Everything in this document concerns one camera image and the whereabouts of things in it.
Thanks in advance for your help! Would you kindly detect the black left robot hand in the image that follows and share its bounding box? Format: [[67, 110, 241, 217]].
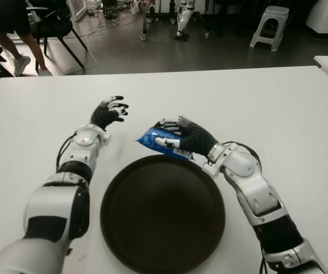
[[91, 95, 130, 132]]

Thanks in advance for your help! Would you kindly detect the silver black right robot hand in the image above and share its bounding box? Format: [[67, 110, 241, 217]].
[[154, 115, 221, 158]]

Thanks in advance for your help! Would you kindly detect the blue Oreo cookie pack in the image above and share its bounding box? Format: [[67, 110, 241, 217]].
[[135, 126, 195, 160]]

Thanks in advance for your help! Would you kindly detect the round dark brown tray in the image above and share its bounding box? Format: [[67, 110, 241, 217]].
[[100, 155, 226, 272]]

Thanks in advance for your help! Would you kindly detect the black wheeled metal stand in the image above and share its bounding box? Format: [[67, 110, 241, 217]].
[[139, 0, 212, 41]]

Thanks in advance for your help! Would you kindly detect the black chair with armrests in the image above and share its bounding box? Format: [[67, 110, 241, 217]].
[[26, 0, 88, 69]]

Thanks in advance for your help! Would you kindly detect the white framed panel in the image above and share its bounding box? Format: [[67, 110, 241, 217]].
[[69, 0, 89, 22]]

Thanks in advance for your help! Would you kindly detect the white humanoid robot leg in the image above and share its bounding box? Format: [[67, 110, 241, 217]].
[[174, 0, 196, 41]]

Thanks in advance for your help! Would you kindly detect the person in dark shorts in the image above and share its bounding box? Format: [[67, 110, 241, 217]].
[[0, 0, 53, 77]]

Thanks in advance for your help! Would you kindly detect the white plastic stool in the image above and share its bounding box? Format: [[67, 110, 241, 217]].
[[249, 5, 290, 52]]

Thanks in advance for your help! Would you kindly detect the white cabinet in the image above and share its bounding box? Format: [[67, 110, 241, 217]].
[[306, 0, 328, 38]]

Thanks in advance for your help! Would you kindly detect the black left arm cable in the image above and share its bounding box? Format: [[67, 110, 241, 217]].
[[55, 132, 78, 169]]

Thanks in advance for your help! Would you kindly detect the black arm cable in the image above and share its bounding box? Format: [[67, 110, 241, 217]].
[[245, 142, 270, 274], [55, 132, 78, 169]]

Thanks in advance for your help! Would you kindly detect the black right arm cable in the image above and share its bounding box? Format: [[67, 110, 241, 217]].
[[245, 142, 270, 274]]

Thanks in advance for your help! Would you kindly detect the white floor cable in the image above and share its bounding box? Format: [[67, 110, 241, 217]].
[[78, 17, 109, 69]]

